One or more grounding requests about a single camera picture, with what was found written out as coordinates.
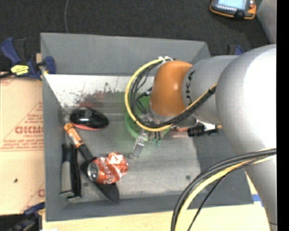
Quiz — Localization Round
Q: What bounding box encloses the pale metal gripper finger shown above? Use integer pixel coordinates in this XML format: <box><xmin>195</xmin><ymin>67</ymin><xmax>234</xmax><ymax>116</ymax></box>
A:
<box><xmin>129</xmin><ymin>134</ymin><xmax>145</xmax><ymax>159</ymax></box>

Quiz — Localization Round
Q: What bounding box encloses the orange-handled black spatula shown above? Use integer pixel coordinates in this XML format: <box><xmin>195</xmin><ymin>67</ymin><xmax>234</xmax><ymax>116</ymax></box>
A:
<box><xmin>63</xmin><ymin>123</ymin><xmax>120</xmax><ymax>205</ymax></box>

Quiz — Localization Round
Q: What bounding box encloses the crushed red soda can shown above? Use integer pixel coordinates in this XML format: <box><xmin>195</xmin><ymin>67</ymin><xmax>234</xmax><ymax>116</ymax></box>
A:
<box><xmin>87</xmin><ymin>152</ymin><xmax>129</xmax><ymax>185</ymax></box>

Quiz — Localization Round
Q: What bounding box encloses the grey metal bin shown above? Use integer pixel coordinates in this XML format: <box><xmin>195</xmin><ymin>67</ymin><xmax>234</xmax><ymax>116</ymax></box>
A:
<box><xmin>40</xmin><ymin>32</ymin><xmax>254</xmax><ymax>222</ymax></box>

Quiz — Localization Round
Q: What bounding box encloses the black and grey hand tool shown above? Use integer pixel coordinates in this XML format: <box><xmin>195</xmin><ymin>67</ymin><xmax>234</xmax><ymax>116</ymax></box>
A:
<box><xmin>59</xmin><ymin>142</ymin><xmax>83</xmax><ymax>203</ymax></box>

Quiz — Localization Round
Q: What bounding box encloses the green plastic cup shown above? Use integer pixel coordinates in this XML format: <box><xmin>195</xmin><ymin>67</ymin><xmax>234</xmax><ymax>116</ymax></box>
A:
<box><xmin>123</xmin><ymin>92</ymin><xmax>171</xmax><ymax>145</ymax></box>

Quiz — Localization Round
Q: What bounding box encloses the black cylinder on white bracket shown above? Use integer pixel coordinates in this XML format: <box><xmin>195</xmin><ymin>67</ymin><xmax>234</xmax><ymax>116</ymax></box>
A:
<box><xmin>187</xmin><ymin>119</ymin><xmax>223</xmax><ymax>138</ymax></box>

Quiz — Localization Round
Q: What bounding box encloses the brown cardboard board, red print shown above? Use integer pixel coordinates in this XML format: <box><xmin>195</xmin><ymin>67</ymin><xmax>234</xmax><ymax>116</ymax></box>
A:
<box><xmin>0</xmin><ymin>71</ymin><xmax>46</xmax><ymax>217</ymax></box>

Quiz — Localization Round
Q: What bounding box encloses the black and red computer mouse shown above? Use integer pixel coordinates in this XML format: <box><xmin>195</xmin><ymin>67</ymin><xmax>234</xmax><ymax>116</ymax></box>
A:
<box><xmin>69</xmin><ymin>106</ymin><xmax>110</xmax><ymax>131</ymax></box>

